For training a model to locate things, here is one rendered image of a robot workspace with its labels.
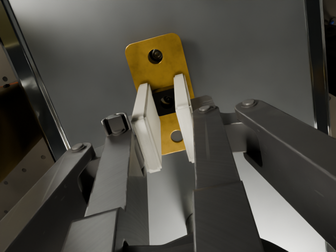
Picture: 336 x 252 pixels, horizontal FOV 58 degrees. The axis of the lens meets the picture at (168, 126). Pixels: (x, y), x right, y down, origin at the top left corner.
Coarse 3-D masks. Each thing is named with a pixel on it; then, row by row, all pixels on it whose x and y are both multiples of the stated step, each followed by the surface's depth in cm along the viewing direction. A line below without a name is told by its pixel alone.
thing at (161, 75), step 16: (128, 48) 20; (144, 48) 20; (160, 48) 20; (176, 48) 20; (128, 64) 20; (144, 64) 20; (160, 64) 20; (176, 64) 20; (144, 80) 21; (160, 80) 21; (160, 96) 20; (192, 96) 21; (160, 112) 21; (160, 128) 22; (176, 128) 22; (176, 144) 23
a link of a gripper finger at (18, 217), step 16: (80, 144) 13; (64, 160) 12; (80, 160) 12; (48, 176) 11; (64, 176) 11; (32, 192) 10; (48, 192) 10; (64, 192) 11; (80, 192) 12; (16, 208) 10; (32, 208) 9; (48, 208) 10; (64, 208) 11; (80, 208) 12; (0, 224) 9; (16, 224) 9; (32, 224) 9; (48, 224) 10; (64, 224) 10; (0, 240) 8; (16, 240) 8; (32, 240) 9; (48, 240) 9
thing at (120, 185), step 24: (120, 120) 14; (120, 144) 12; (120, 168) 10; (144, 168) 14; (96, 192) 9; (120, 192) 9; (144, 192) 12; (96, 216) 7; (120, 216) 7; (144, 216) 11; (72, 240) 7; (96, 240) 6; (120, 240) 7; (144, 240) 9
